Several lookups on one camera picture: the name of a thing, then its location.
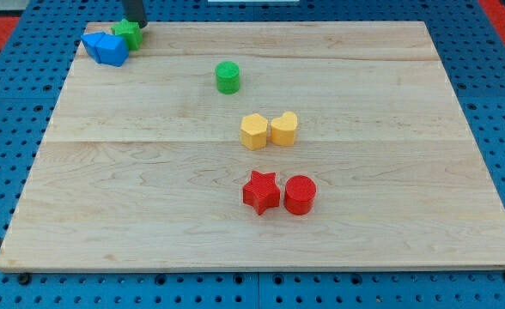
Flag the blue cube block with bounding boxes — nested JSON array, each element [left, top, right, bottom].
[[95, 33, 129, 67]]

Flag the yellow hexagon block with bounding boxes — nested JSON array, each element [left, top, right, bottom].
[[240, 113, 268, 150]]

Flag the light wooden board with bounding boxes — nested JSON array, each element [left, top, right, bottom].
[[0, 21, 505, 273]]

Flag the red star block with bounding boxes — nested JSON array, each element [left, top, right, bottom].
[[242, 170, 281, 215]]

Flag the yellow heart block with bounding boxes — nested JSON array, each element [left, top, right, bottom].
[[271, 111, 298, 146]]

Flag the red cylinder block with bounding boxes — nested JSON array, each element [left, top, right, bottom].
[[283, 175, 317, 215]]

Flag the green cylinder block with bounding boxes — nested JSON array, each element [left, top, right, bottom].
[[215, 61, 240, 94]]

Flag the green star block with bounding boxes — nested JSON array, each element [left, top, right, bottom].
[[111, 19, 143, 51]]

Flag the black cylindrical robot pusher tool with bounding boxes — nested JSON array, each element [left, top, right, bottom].
[[121, 0, 148, 28]]

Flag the blue triangular block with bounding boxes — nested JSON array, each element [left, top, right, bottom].
[[81, 32, 105, 64]]

